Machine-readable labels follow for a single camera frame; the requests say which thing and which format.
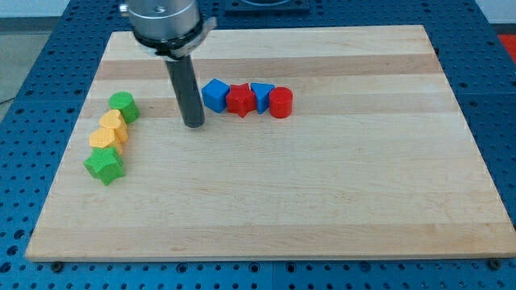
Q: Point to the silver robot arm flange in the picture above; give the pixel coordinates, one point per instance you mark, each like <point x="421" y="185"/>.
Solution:
<point x="172" y="29"/>

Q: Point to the red star block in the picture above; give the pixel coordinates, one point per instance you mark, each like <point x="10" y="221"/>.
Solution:
<point x="241" y="100"/>

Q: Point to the red cylinder block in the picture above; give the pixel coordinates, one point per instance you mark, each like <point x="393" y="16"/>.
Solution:
<point x="280" y="102"/>

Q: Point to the blue triangle block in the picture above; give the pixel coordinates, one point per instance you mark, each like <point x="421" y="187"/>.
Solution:
<point x="262" y="90"/>

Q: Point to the blue cube block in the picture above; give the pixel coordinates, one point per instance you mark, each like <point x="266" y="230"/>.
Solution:
<point x="214" y="95"/>

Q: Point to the wooden board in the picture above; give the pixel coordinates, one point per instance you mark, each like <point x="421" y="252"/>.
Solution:
<point x="376" y="160"/>

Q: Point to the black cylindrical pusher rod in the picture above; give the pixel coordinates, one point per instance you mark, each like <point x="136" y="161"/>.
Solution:
<point x="182" y="76"/>

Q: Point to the green cylinder block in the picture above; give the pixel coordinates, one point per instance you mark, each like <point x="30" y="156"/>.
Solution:
<point x="125" y="103"/>

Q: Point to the yellow heart block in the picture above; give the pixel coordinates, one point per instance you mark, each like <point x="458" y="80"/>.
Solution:
<point x="113" y="119"/>

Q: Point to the yellow hexagon block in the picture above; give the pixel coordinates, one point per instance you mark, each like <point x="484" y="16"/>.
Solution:
<point x="104" y="138"/>

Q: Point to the green star block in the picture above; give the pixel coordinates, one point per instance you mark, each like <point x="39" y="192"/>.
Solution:
<point x="105" y="164"/>

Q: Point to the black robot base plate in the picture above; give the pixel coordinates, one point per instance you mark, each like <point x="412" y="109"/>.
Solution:
<point x="248" y="6"/>

